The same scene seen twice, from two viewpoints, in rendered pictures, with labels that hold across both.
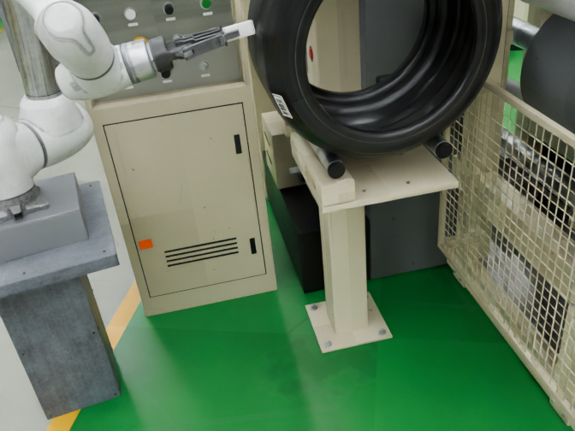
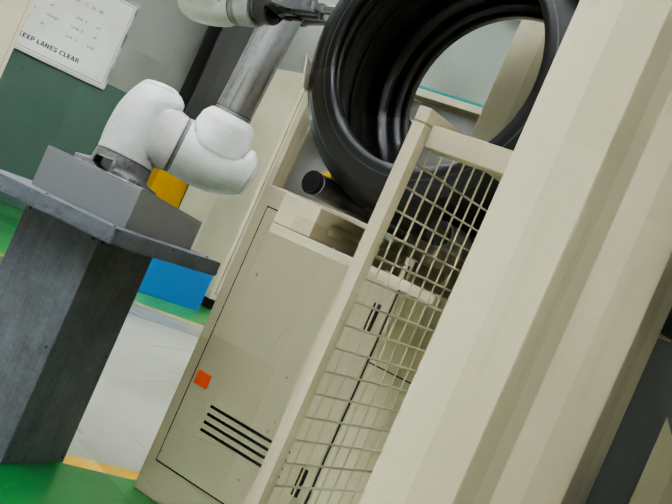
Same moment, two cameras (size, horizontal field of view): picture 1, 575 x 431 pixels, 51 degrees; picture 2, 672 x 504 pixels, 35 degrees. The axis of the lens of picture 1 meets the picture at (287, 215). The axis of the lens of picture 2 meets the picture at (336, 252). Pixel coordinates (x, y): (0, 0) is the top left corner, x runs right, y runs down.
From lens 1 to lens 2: 1.68 m
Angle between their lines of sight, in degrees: 51
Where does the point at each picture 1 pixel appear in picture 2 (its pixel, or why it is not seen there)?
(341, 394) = not seen: outside the picture
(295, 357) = not seen: outside the picture
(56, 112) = (219, 123)
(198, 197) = (290, 359)
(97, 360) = (21, 387)
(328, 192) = (288, 205)
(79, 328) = (40, 328)
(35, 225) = (100, 176)
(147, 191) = (250, 310)
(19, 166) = (144, 131)
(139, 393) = (13, 475)
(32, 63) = (239, 72)
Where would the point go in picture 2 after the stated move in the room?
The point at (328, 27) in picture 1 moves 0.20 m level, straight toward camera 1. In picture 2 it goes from (486, 136) to (426, 97)
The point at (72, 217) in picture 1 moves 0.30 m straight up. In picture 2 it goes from (130, 192) to (180, 79)
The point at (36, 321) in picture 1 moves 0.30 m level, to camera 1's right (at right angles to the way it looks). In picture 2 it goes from (20, 284) to (83, 325)
